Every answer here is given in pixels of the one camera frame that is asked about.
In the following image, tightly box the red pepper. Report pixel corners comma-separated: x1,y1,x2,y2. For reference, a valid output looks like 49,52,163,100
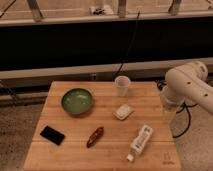
86,127,104,148

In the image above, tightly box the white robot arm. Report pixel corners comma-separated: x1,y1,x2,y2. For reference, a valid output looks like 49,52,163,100
160,61,213,124

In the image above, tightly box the black rectangular phone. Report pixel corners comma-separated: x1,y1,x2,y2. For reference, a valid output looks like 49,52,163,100
40,126,65,145

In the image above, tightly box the clear plastic cup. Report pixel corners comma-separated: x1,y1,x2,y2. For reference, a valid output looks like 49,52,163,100
115,76,131,97

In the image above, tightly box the wooden table board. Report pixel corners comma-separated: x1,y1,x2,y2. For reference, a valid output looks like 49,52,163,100
24,81,181,171

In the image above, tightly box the green ceramic bowl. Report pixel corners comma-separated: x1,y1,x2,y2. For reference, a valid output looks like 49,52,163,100
61,88,94,116

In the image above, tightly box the white plastic bottle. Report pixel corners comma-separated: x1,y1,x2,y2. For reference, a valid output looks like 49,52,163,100
126,125,153,162

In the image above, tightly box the black hanging cable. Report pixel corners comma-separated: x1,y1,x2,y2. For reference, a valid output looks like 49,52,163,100
112,9,141,81

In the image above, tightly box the black floor cable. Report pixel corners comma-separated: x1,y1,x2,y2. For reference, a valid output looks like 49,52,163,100
172,102,198,140

